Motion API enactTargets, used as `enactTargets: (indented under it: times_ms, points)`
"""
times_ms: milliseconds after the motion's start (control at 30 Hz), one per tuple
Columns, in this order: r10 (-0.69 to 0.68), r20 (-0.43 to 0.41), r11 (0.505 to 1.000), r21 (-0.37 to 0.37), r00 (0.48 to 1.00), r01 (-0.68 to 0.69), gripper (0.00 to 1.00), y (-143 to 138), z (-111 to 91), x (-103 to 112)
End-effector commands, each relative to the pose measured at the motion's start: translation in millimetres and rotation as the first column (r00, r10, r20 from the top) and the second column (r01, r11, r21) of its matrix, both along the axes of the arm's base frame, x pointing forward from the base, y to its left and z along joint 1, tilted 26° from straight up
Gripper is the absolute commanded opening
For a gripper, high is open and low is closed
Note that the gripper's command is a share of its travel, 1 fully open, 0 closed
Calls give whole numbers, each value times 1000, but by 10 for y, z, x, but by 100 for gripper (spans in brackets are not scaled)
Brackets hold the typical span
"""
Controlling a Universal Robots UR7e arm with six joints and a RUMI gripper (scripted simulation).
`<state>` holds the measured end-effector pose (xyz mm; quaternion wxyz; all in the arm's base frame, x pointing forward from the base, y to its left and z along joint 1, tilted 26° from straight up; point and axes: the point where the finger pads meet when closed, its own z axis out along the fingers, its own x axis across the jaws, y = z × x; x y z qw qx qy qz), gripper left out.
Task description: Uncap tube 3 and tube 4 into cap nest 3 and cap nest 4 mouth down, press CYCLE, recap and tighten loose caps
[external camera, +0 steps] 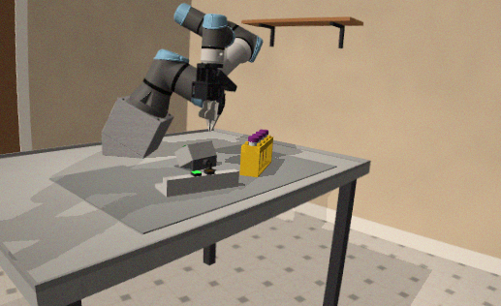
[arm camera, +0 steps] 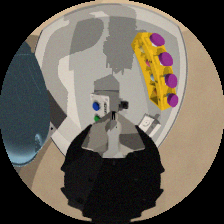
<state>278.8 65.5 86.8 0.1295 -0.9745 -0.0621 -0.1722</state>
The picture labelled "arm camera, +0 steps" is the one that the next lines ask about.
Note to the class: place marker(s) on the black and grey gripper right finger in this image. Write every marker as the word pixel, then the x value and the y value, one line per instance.
pixel 133 139

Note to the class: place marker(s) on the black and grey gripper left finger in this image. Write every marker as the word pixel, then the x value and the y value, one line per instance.
pixel 93 138

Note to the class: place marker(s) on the purple round cap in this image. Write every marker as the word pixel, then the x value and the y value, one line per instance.
pixel 157 39
pixel 172 100
pixel 165 59
pixel 171 80

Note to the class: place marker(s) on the grey key housing with blue and green buttons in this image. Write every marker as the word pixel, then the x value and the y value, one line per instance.
pixel 104 101

